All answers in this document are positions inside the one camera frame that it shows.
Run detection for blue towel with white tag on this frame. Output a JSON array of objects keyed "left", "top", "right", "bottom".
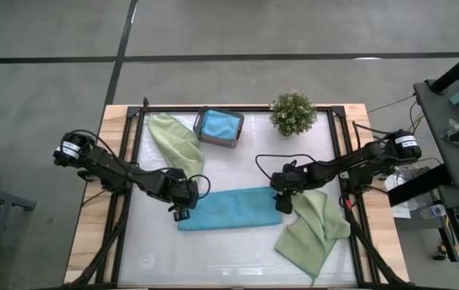
[{"left": 201, "top": 109, "right": 242, "bottom": 142}]

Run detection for yellow and black tool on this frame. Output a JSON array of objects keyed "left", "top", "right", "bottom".
[{"left": 432, "top": 243, "right": 450, "bottom": 261}]

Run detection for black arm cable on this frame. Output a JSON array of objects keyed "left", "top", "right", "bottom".
[
  {"left": 254, "top": 153, "right": 319, "bottom": 180},
  {"left": 188, "top": 173, "right": 212, "bottom": 201}
]

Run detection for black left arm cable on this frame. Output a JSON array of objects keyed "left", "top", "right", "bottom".
[{"left": 188, "top": 173, "right": 212, "bottom": 201}]

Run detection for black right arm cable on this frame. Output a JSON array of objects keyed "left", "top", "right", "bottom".
[{"left": 254, "top": 153, "right": 319, "bottom": 180}]

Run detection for blue microfiber towel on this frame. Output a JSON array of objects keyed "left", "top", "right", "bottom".
[{"left": 177, "top": 186, "right": 283, "bottom": 232}]

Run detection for white translucent table mat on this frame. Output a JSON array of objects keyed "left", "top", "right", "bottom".
[{"left": 118, "top": 111, "right": 358, "bottom": 287}]

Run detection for small green potted plant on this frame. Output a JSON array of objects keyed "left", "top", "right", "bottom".
[{"left": 270, "top": 90, "right": 319, "bottom": 138}]

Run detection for grey side desk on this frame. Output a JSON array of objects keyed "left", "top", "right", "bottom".
[{"left": 386, "top": 78, "right": 459, "bottom": 290}]

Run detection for dark grey plastic bin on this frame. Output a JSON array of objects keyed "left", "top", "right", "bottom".
[{"left": 192, "top": 106, "right": 246, "bottom": 149}]

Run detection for white paper sheets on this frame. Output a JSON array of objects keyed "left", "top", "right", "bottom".
[{"left": 384, "top": 168, "right": 428, "bottom": 221}]

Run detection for loose floor cable bundle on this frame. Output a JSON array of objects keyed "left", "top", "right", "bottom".
[{"left": 368, "top": 94, "right": 428, "bottom": 162}]

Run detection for black aluminium table frame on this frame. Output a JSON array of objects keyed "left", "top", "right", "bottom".
[{"left": 31, "top": 96, "right": 448, "bottom": 290}]

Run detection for green microfiber towel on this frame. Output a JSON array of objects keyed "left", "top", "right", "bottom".
[
  {"left": 147, "top": 112, "right": 205, "bottom": 178},
  {"left": 274, "top": 188, "right": 352, "bottom": 283}
]

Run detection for clear plastic bottle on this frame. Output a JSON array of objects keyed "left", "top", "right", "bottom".
[{"left": 420, "top": 204, "right": 448, "bottom": 221}]

